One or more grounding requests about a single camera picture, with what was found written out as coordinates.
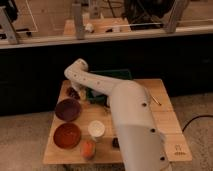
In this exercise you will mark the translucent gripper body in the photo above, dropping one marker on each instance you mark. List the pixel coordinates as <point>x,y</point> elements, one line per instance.
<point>82,93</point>

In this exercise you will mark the dark red grape bunch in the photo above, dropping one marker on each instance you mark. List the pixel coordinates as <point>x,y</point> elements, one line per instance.
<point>72,93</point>

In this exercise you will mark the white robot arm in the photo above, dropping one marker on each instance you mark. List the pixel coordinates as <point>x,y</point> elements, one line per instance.
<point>141,143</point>

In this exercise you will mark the purple bowl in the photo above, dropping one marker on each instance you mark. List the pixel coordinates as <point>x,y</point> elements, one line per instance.
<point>68,110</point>

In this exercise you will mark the red-orange bowl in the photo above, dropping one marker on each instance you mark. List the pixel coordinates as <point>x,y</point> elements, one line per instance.
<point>67,135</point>

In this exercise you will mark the white lidded cup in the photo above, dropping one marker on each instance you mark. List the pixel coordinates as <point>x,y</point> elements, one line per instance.
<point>96,130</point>

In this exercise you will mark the wooden folding table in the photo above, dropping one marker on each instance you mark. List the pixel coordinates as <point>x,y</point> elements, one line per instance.
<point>176,146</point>

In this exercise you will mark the green plastic bin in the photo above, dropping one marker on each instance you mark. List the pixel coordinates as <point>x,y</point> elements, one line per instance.
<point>95,97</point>

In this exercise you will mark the black rectangular block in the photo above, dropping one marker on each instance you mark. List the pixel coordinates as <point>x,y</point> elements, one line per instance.
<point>115,143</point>

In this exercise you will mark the white object on board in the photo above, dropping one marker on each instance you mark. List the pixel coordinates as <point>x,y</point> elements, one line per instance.
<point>89,28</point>

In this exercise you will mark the black machine in background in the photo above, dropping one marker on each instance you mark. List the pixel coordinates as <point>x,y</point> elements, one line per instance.
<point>146,14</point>

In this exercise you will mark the middle grey metal post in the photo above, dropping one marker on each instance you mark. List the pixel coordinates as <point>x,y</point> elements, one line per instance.
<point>78,21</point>

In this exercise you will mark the grey metal post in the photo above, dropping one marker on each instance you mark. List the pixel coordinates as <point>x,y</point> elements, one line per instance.
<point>78,21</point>
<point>7,27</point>
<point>176,13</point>

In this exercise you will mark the left grey metal post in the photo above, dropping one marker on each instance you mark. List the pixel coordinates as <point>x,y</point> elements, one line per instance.
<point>7,27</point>

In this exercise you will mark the right grey metal post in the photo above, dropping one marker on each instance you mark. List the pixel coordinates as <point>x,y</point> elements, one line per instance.
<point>176,13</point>

